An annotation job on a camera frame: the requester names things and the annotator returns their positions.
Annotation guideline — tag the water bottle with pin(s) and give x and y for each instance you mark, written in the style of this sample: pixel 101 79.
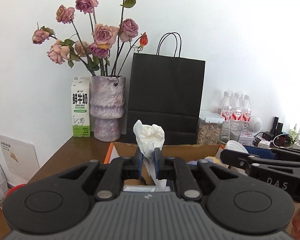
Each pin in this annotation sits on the water bottle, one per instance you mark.
pixel 236 107
pixel 246 111
pixel 224 107

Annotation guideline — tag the black paper shopping bag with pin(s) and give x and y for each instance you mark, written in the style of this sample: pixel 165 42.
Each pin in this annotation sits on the black paper shopping bag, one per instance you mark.
pixel 166 91

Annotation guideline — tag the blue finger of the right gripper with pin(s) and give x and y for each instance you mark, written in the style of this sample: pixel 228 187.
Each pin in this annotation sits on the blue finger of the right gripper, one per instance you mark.
pixel 239 159
pixel 261 152

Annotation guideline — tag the water bottle left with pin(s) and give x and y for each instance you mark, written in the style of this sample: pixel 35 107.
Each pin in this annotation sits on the water bottle left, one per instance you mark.
pixel 224 107

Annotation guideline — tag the empty glass cup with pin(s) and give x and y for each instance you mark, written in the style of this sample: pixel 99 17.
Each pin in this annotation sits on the empty glass cup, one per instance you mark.
pixel 230 130

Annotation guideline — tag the dried pink rose bouquet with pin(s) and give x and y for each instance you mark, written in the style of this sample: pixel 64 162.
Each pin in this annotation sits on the dried pink rose bouquet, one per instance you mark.
pixel 103 53

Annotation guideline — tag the water bottle middle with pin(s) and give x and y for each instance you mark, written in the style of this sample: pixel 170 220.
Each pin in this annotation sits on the water bottle middle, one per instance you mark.
pixel 236 107

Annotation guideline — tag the white round robot speaker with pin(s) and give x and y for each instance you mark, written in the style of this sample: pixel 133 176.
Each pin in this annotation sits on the white round robot speaker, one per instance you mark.
pixel 255 124

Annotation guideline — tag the white tissue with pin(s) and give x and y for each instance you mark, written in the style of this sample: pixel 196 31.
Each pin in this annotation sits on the white tissue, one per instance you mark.
pixel 148 138

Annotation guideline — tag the purple textured vase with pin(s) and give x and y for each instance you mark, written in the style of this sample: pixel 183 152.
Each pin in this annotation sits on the purple textured vase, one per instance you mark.
pixel 107 106

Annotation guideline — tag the yellow white plush toy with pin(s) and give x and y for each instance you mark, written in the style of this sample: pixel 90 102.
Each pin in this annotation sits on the yellow white plush toy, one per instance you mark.
pixel 216 161

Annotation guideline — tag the person's right hand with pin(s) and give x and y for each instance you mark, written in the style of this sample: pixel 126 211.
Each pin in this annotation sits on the person's right hand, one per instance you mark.
pixel 295 231

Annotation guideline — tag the clear cotton swab box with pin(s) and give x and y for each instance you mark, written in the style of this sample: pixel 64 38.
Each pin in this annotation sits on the clear cotton swab box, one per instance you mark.
pixel 145 188

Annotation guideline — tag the white power adapter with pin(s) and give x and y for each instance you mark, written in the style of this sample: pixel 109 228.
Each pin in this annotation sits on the white power adapter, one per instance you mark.
pixel 264 144

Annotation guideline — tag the white green milk carton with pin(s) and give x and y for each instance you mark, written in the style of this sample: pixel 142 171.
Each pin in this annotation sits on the white green milk carton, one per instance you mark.
pixel 80 109

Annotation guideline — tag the red cardboard pumpkin box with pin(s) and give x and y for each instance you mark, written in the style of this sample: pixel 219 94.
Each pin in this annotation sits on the red cardboard pumpkin box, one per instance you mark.
pixel 187 152

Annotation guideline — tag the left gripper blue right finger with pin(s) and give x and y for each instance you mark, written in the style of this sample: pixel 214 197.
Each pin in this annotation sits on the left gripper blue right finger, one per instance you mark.
pixel 158 163

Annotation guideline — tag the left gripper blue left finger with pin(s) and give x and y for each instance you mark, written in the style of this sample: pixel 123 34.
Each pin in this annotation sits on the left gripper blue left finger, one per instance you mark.
pixel 138 163

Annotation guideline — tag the purple knitted cloth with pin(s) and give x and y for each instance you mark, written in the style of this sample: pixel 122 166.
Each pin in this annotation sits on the purple knitted cloth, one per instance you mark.
pixel 205 160

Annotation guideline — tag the clear seed storage container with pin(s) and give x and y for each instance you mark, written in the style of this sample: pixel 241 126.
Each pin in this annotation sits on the clear seed storage container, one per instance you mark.
pixel 208 129

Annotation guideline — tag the water bottle right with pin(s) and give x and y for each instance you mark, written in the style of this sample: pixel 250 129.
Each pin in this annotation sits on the water bottle right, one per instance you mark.
pixel 246 111

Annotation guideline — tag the white plastic jar lid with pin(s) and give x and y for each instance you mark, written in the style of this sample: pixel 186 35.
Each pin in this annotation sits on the white plastic jar lid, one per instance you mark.
pixel 235 146

